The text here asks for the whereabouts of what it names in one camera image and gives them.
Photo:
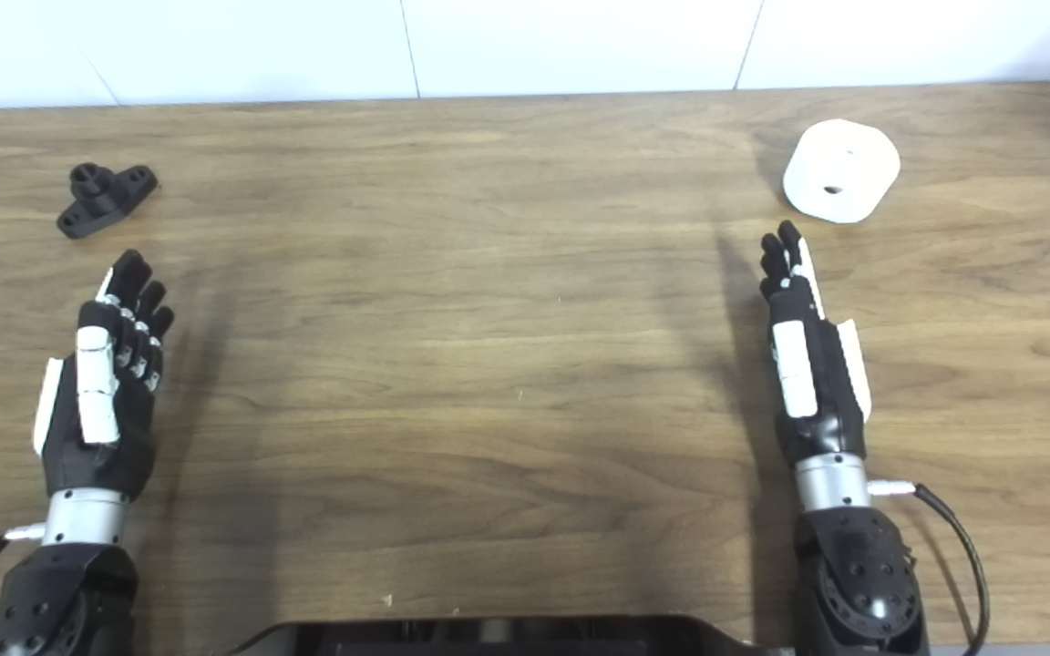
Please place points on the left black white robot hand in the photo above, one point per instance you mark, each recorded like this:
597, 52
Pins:
97, 392

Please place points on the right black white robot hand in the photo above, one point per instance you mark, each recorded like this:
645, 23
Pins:
812, 383

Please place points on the black flanged holder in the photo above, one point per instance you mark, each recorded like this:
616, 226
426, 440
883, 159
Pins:
108, 206

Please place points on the round white piece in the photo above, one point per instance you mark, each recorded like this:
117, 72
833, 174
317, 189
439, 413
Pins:
839, 159

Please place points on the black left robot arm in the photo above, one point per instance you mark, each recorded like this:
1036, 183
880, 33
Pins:
69, 583

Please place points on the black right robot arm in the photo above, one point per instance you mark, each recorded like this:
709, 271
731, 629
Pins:
858, 574

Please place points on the black robot torso edge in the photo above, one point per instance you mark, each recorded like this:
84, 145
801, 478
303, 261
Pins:
488, 640

